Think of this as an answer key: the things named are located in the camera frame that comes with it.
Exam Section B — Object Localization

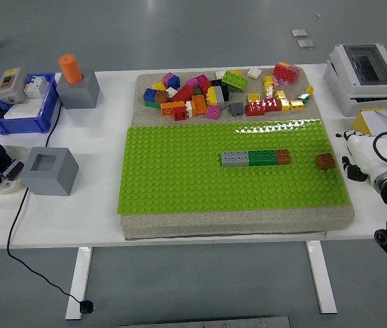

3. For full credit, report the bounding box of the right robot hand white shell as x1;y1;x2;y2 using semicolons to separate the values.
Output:
335;131;387;184

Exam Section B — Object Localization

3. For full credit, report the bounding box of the brown toy brick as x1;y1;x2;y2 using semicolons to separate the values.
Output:
275;149;291;166
315;153;336;170
154;90;171;105

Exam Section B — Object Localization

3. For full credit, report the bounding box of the lime green toy brick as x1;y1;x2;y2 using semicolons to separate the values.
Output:
220;70;249;92

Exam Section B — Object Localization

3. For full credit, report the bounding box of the dark green toy brick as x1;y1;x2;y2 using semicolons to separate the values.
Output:
247;149;278;167

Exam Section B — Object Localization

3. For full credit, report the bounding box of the large red toy brick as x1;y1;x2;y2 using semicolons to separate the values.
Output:
272;61;300;84

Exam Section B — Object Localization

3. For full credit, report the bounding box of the curved red toy brick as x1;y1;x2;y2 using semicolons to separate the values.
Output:
244;101;267;117

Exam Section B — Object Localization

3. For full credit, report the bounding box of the dark grey toy brick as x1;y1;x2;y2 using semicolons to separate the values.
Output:
229;102;245;118

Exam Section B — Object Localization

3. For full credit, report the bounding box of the black toy brick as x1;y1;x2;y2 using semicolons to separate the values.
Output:
212;79;231;103

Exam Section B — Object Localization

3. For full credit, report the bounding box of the curved yellow toy brick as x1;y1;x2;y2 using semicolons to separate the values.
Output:
206;86;220;106

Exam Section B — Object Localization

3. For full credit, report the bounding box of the green studded baseplate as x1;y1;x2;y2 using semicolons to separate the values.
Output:
117;119;351;216

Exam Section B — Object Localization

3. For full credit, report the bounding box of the long red toy brick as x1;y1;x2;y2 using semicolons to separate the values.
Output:
169;84;196;103

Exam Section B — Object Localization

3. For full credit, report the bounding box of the long orange toy brick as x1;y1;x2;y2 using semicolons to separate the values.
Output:
160;101;187;118

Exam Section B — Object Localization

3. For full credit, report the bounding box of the long grey metal plate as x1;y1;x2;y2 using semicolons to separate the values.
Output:
119;316;291;328

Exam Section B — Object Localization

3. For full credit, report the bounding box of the yellow white carton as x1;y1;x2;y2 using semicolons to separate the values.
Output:
349;107;387;170

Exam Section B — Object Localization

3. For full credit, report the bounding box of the white table leg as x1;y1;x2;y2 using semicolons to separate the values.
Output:
305;241;338;314
65;246;94;321

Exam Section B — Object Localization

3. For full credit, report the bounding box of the grey-brown foam mat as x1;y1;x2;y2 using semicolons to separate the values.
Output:
119;64;356;240

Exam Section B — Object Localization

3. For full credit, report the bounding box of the grey block holding cylinder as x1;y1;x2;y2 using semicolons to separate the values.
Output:
55;70;101;110

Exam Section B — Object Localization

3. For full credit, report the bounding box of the orange cylinder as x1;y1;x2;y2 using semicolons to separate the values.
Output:
58;53;84;85

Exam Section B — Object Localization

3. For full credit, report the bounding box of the grey cube with square hole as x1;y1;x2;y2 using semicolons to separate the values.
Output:
20;146;80;197

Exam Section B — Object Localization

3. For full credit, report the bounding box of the white circuit breaker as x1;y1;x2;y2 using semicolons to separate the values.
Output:
24;74;50;100

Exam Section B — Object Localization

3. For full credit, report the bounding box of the blue plastic bin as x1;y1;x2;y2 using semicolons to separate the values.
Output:
0;71;60;135

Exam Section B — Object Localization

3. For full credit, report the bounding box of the white dish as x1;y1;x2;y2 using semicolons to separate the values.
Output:
0;145;32;195

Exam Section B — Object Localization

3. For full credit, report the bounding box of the small dark box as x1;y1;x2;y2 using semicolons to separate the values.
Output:
1;159;25;181

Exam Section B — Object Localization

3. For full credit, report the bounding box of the white electrical enclosure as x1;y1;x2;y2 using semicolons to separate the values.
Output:
323;43;387;118

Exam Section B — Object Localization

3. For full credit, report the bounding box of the black power cord with plug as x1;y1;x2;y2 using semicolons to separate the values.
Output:
6;100;96;315

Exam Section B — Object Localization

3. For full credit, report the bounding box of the white flat switch panel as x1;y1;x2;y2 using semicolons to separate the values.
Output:
3;98;42;120

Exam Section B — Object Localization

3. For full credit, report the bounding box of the grey switch box red button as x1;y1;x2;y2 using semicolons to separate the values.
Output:
0;67;29;103

